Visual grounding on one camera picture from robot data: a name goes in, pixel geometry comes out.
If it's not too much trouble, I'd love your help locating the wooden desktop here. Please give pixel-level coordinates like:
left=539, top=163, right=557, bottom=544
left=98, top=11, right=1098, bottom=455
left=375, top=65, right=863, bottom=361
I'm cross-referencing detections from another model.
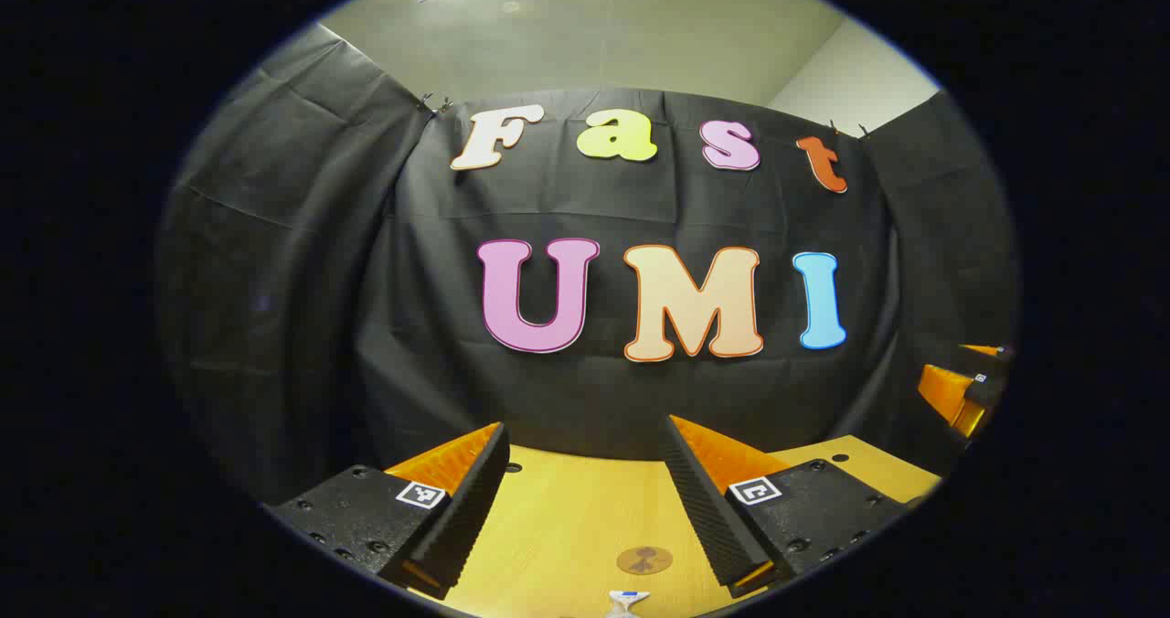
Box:
left=407, top=435, right=942, bottom=618

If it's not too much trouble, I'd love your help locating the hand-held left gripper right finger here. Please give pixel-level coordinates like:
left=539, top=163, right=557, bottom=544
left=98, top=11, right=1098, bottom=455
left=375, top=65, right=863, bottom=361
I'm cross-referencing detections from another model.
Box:
left=660, top=414, right=915, bottom=599

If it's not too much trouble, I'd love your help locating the black backdrop cloth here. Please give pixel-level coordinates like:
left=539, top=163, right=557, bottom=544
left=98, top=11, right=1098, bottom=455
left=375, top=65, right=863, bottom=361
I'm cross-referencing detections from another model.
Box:
left=155, top=24, right=1020, bottom=509

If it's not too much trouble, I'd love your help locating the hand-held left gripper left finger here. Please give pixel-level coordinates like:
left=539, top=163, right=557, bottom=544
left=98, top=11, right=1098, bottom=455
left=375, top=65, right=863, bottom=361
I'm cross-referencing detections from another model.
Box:
left=265, top=421, right=511, bottom=601

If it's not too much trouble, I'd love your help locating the round brown coaster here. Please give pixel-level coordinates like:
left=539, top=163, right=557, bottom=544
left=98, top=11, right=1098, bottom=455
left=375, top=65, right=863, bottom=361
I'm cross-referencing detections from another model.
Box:
left=616, top=546, right=675, bottom=576

